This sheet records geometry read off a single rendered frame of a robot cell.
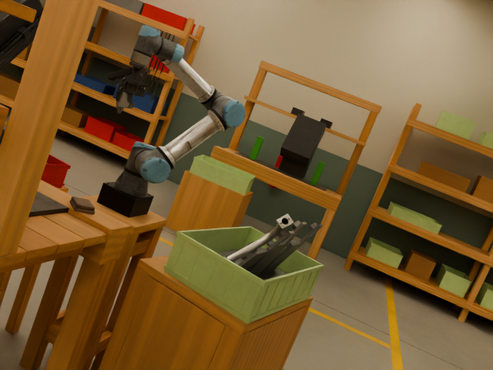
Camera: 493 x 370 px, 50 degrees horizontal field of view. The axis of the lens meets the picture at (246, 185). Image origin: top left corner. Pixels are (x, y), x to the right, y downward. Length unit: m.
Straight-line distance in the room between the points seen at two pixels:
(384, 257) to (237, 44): 3.48
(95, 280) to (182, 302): 0.35
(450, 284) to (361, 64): 3.00
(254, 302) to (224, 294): 0.13
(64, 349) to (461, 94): 6.04
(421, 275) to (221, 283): 5.11
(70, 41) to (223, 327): 1.10
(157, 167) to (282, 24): 5.45
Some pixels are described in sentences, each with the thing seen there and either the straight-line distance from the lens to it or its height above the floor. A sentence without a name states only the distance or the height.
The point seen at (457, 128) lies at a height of 2.09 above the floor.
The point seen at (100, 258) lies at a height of 0.78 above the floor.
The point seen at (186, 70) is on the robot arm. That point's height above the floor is 1.54.
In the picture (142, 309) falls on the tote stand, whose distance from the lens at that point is 2.17.
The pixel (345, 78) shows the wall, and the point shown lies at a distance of 7.30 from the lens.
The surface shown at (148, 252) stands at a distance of 2.58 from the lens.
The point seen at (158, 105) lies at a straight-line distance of 7.22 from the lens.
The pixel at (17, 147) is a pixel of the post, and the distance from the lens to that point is 1.52.
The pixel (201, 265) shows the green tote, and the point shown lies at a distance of 2.02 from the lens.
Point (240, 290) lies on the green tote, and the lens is 1.94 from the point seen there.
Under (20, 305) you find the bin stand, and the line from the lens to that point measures 2.95.
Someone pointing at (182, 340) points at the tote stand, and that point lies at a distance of 2.08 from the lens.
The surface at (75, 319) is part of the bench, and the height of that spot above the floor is 0.49.
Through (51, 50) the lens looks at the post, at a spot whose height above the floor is 1.46.
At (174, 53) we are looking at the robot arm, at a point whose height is 1.59.
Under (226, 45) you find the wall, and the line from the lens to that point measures 7.64.
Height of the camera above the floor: 1.53
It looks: 9 degrees down
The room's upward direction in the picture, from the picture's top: 22 degrees clockwise
